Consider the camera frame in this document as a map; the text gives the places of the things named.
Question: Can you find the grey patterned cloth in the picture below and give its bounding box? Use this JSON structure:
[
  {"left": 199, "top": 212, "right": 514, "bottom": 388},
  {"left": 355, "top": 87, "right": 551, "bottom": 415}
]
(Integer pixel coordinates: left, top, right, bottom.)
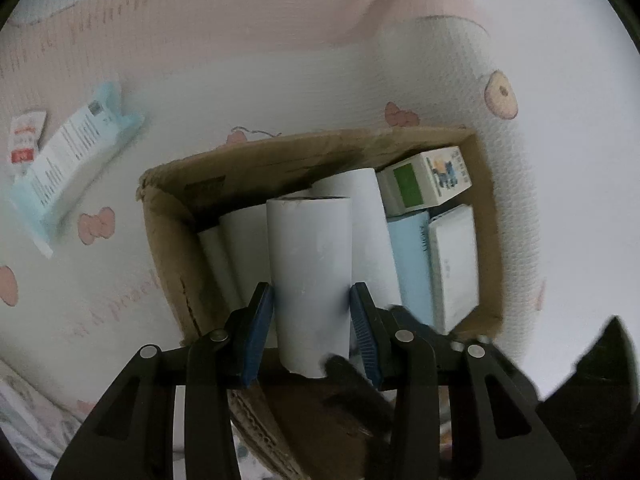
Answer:
[{"left": 0, "top": 360, "right": 96, "bottom": 480}]

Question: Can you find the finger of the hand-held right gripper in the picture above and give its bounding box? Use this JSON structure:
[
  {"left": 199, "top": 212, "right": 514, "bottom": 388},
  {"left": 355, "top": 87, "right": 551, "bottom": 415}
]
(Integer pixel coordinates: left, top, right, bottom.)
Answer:
[
  {"left": 322, "top": 354, "right": 398, "bottom": 436},
  {"left": 387, "top": 304, "right": 453, "bottom": 348}
]

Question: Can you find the light blue wipes packet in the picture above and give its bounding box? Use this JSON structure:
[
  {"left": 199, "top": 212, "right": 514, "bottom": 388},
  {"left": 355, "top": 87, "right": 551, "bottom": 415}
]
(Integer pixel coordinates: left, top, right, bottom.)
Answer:
[{"left": 9, "top": 81, "right": 146, "bottom": 260}]

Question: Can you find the white spiral notebook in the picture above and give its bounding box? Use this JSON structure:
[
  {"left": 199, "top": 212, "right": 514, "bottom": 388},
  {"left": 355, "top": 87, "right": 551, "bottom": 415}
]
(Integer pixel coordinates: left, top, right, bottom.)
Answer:
[{"left": 427, "top": 204, "right": 481, "bottom": 336}]

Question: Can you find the light blue notebook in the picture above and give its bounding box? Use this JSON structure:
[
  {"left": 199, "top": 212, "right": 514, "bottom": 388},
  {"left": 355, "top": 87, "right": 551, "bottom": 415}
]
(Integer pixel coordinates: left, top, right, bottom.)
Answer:
[{"left": 386, "top": 211, "right": 435, "bottom": 328}]

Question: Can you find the white carton with cartoon print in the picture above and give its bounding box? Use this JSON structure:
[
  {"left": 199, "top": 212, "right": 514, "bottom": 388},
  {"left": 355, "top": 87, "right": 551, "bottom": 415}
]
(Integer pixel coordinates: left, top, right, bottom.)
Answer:
[{"left": 376, "top": 146, "right": 473, "bottom": 218}]

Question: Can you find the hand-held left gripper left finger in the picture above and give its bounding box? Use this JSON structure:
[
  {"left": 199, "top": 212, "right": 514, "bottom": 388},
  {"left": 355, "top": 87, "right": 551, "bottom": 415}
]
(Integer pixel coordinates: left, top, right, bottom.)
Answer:
[{"left": 50, "top": 281, "right": 276, "bottom": 480}]

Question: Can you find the white and red spout pouch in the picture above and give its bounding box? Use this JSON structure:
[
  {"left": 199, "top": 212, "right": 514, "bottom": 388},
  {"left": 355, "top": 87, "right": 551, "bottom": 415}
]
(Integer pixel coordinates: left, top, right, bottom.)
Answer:
[{"left": 7, "top": 108, "right": 48, "bottom": 176}]

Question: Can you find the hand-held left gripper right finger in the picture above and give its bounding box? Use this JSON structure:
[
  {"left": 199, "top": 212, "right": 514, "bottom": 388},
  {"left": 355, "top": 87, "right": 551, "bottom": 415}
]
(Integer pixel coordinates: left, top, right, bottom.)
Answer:
[{"left": 349, "top": 282, "right": 576, "bottom": 480}]

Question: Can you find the pink and white printed blanket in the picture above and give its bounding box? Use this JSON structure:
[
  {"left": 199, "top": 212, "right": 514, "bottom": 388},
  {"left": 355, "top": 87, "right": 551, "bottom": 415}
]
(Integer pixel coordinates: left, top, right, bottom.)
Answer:
[{"left": 0, "top": 0, "right": 640, "bottom": 480}]

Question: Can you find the brown cardboard box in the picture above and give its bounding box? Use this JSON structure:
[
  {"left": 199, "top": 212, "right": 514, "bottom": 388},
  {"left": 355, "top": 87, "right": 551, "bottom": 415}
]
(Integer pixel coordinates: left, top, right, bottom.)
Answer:
[{"left": 137, "top": 127, "right": 506, "bottom": 480}]

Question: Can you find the white paper roll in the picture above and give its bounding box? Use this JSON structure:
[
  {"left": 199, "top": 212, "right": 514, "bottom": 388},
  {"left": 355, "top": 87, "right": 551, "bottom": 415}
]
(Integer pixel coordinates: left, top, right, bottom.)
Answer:
[
  {"left": 218, "top": 204, "right": 275, "bottom": 311},
  {"left": 311, "top": 167, "right": 401, "bottom": 311},
  {"left": 265, "top": 196, "right": 353, "bottom": 380}
]

